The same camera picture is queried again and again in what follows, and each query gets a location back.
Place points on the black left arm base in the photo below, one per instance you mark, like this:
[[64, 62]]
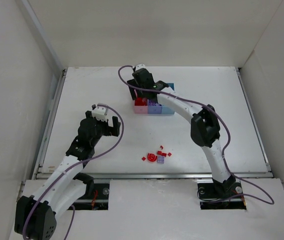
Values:
[[98, 200]]

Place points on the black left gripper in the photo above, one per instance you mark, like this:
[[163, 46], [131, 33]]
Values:
[[109, 127]]

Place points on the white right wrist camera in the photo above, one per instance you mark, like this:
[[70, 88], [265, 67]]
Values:
[[139, 66]]

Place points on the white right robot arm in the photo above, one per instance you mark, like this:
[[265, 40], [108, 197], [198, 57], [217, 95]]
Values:
[[204, 125]]

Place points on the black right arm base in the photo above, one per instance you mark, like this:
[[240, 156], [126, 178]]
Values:
[[210, 199]]

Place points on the three-compartment colour sorting tray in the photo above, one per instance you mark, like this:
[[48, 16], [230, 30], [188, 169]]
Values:
[[144, 106]]

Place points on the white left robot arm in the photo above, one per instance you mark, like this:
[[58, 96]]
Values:
[[37, 215]]

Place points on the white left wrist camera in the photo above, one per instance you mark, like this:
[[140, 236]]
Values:
[[99, 113]]

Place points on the red lego in pink bin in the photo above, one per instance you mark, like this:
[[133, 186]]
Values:
[[140, 101]]

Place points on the purple square lego brick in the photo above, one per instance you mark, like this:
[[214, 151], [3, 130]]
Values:
[[153, 104]]

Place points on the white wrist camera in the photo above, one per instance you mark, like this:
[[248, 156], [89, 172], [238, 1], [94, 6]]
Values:
[[139, 66], [99, 113]]

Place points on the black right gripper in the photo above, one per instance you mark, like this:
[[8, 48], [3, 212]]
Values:
[[132, 85]]

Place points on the lilac square lego plate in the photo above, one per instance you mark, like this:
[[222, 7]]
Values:
[[161, 159]]

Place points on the red round horseshoe lego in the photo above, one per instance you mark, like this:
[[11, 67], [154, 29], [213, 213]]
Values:
[[151, 157]]

